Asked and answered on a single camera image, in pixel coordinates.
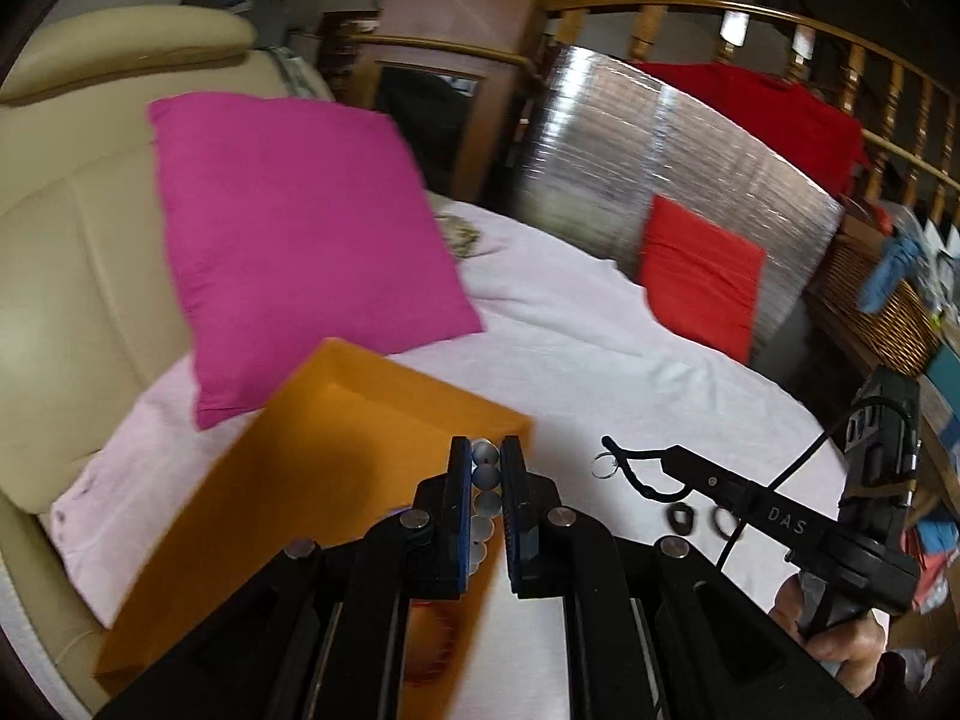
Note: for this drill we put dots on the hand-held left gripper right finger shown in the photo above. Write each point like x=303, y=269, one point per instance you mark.
x=511, y=540

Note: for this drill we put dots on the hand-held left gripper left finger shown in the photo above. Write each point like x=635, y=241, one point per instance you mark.
x=461, y=540

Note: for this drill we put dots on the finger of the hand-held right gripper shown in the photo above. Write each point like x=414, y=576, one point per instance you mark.
x=750, y=499

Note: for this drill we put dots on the orange cardboard box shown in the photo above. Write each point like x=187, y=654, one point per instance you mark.
x=247, y=510

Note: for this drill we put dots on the person's right hand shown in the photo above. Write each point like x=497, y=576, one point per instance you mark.
x=847, y=652

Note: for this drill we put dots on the blue folded cloth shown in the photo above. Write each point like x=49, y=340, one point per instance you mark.
x=934, y=532

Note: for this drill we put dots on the teal cardboard box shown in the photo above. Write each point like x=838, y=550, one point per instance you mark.
x=943, y=397

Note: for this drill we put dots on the wicker basket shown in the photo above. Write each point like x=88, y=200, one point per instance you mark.
x=885, y=330

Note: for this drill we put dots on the white embossed towel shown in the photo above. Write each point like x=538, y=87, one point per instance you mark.
x=637, y=390

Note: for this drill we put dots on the light blue cloth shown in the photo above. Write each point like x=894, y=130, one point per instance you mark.
x=889, y=270

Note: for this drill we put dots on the red cushion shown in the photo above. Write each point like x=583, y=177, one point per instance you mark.
x=697, y=277

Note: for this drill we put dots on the patterned brown cloth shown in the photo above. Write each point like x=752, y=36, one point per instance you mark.
x=461, y=236

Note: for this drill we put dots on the pale pink cloth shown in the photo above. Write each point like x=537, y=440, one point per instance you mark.
x=150, y=465

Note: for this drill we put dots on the magenta pillow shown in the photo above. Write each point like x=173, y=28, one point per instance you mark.
x=300, y=240

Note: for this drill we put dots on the red cloth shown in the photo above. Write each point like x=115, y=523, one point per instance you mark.
x=787, y=120

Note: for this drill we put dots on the silver foil insulation panel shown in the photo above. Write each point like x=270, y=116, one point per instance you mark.
x=600, y=165

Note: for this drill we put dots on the cream leather sofa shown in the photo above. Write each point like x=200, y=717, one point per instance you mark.
x=75, y=240

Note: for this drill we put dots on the wooden railing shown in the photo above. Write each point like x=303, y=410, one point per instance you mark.
x=652, y=19

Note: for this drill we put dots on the wooden cabinet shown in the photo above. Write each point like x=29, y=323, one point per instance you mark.
x=465, y=7

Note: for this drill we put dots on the grey cloth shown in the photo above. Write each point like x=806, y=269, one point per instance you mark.
x=266, y=15

